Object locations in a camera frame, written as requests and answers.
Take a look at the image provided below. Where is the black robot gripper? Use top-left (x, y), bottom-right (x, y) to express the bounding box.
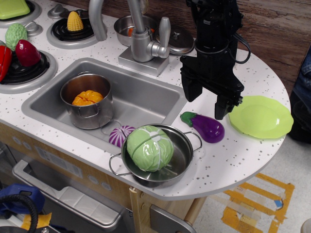
top-left (180, 42), bottom-right (244, 120)

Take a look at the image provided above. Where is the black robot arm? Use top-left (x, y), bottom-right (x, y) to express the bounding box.
top-left (180, 0), bottom-right (244, 120)

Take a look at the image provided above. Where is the purple toy eggplant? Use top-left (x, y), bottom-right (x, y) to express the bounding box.
top-left (180, 112), bottom-right (225, 143)

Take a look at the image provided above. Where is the light green plastic plate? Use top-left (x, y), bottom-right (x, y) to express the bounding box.
top-left (229, 96), bottom-right (294, 139)

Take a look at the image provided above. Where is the steel pot lid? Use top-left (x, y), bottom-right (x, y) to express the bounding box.
top-left (168, 25), bottom-right (194, 55)

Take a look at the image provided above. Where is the grey toy sink basin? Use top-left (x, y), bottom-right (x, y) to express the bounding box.
top-left (21, 58), bottom-right (187, 153)

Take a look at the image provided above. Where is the silver toy faucet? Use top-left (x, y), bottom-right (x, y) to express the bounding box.
top-left (88, 0), bottom-right (171, 77)

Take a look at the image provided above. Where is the green toy cabbage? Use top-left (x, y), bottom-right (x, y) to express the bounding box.
top-left (127, 125), bottom-right (174, 172)

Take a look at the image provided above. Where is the purple striped toy onion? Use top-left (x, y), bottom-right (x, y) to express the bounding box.
top-left (108, 125), bottom-right (136, 148)

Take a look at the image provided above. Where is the orange toy carrot piece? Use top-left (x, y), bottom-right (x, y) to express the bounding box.
top-left (128, 28), bottom-right (134, 37)

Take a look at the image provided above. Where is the tall steel pot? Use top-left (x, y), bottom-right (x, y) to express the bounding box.
top-left (60, 73), bottom-right (114, 130)

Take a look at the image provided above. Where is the small steel bowl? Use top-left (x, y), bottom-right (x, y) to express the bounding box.
top-left (114, 16), bottom-right (159, 47)

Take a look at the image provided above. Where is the orange toy pumpkin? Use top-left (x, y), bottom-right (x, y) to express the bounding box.
top-left (72, 90), bottom-right (104, 106)

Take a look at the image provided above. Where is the yellow toy corn cob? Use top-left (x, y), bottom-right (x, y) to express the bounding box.
top-left (67, 11), bottom-right (84, 32)

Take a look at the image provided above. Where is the black toy stove burner rear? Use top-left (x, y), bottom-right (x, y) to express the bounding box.
top-left (46, 18), bottom-right (98, 50)

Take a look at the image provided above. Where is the black toy stove burner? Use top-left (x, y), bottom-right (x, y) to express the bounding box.
top-left (0, 51), bottom-right (57, 94)
top-left (46, 18), bottom-right (98, 50)

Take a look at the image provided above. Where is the grey stove knob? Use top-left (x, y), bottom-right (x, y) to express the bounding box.
top-left (48, 4), bottom-right (65, 19)

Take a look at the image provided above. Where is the dark red toy pepper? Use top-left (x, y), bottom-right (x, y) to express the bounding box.
top-left (15, 39), bottom-right (41, 67)

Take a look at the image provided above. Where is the black toy stove burner front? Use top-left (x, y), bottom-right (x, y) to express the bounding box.
top-left (0, 51), bottom-right (57, 94)

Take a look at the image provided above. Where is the blue clamp tool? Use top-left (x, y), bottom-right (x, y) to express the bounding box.
top-left (0, 183), bottom-right (45, 215)

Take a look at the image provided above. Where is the light green bumpy toy vegetable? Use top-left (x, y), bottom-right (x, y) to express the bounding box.
top-left (5, 23), bottom-right (28, 51)

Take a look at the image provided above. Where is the bright red toy pepper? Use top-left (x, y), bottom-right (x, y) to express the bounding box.
top-left (0, 45), bottom-right (13, 81)

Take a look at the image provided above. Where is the green plastic lid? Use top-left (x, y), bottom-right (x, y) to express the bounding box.
top-left (0, 0), bottom-right (30, 20)

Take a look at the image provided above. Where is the shallow steel pan with handles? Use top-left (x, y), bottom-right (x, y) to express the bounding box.
top-left (120, 124), bottom-right (195, 187)

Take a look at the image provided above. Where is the grey oven door handle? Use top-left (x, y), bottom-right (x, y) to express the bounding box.
top-left (13, 160), bottom-right (127, 233)

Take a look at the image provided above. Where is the black cable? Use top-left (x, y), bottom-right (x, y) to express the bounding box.
top-left (0, 195), bottom-right (39, 231)

